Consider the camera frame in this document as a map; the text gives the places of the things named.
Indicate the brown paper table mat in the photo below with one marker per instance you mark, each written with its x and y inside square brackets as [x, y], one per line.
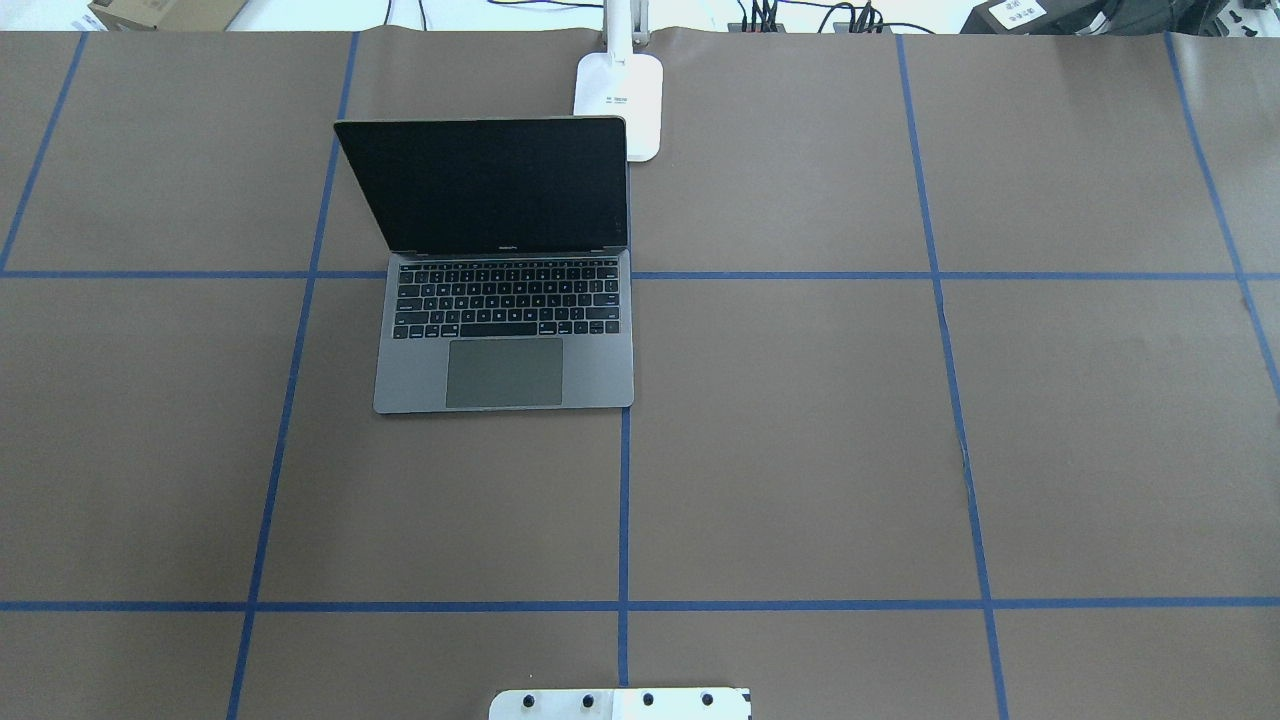
[956, 387]

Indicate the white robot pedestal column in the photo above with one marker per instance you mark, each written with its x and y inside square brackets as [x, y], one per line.
[623, 703]

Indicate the grey laptop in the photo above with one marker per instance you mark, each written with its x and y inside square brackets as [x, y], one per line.
[509, 271]

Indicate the brown cardboard box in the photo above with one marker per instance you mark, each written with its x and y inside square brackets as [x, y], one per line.
[167, 16]

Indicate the white desk lamp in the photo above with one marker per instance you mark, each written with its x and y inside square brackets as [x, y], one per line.
[619, 81]

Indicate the black power adapter box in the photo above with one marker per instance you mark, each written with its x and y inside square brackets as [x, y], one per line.
[1031, 17]

